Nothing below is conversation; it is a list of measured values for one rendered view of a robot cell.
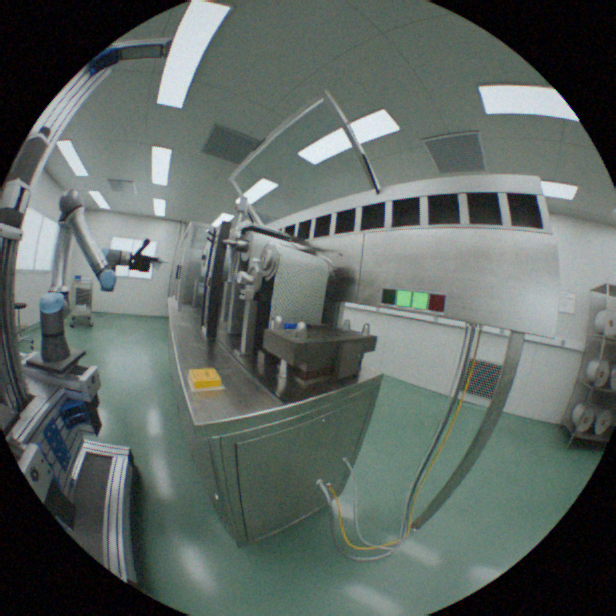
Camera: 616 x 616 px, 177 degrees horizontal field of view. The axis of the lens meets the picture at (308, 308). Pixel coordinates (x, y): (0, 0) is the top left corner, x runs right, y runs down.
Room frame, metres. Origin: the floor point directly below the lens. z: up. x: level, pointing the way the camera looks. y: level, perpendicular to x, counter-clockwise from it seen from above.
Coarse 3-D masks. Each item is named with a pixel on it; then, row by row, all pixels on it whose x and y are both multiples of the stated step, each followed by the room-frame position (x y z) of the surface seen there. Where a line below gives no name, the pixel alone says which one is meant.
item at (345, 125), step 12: (324, 96) 0.54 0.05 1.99; (300, 108) 0.63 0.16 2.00; (336, 108) 0.57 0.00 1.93; (288, 120) 0.72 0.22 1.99; (276, 132) 0.81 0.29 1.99; (348, 132) 0.63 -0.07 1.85; (264, 144) 0.91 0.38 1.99; (360, 144) 0.67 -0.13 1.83; (252, 156) 1.03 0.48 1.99; (360, 156) 0.70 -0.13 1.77; (240, 168) 1.17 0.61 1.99; (372, 180) 0.72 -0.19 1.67; (240, 192) 1.40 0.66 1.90
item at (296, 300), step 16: (288, 288) 0.68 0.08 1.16; (304, 288) 0.73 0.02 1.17; (320, 288) 0.78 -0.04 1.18; (272, 304) 0.64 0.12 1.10; (288, 304) 0.69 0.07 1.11; (304, 304) 0.73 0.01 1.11; (320, 304) 0.79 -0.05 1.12; (272, 320) 0.65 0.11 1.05; (288, 320) 0.69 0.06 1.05; (304, 320) 0.74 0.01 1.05; (320, 320) 0.79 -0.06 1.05
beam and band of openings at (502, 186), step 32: (384, 192) 0.72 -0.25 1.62; (416, 192) 0.62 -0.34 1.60; (448, 192) 0.52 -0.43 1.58; (480, 192) 0.43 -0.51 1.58; (512, 192) 0.34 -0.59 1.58; (288, 224) 1.24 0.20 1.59; (320, 224) 1.07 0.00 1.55; (352, 224) 0.94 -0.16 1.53; (384, 224) 0.80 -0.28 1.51; (416, 224) 0.69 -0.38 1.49; (448, 224) 0.53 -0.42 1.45; (480, 224) 0.44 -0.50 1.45; (512, 224) 0.39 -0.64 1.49; (544, 224) 0.26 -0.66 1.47
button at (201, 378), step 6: (192, 372) 0.40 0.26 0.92; (198, 372) 0.41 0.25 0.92; (204, 372) 0.42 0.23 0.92; (210, 372) 0.43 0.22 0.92; (216, 372) 0.44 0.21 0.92; (192, 378) 0.38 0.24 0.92; (198, 378) 0.38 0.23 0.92; (204, 378) 0.39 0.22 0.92; (210, 378) 0.40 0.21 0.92; (216, 378) 0.41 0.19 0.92; (192, 384) 0.38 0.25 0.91; (198, 384) 0.37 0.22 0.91; (204, 384) 0.38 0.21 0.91; (210, 384) 0.39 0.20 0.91; (216, 384) 0.40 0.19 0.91
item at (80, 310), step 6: (78, 276) 2.13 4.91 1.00; (84, 276) 2.13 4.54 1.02; (72, 282) 1.82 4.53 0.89; (78, 282) 2.02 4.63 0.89; (84, 282) 2.14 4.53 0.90; (90, 282) 2.43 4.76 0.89; (72, 288) 1.83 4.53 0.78; (90, 288) 2.59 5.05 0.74; (78, 306) 2.15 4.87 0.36; (84, 306) 2.29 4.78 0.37; (90, 306) 2.24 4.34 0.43; (72, 312) 1.95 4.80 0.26; (78, 312) 2.09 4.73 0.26; (84, 312) 2.23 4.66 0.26; (90, 312) 2.24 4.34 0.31; (72, 318) 2.13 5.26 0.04; (90, 318) 2.61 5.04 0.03; (72, 324) 1.83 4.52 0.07; (90, 324) 2.23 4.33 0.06
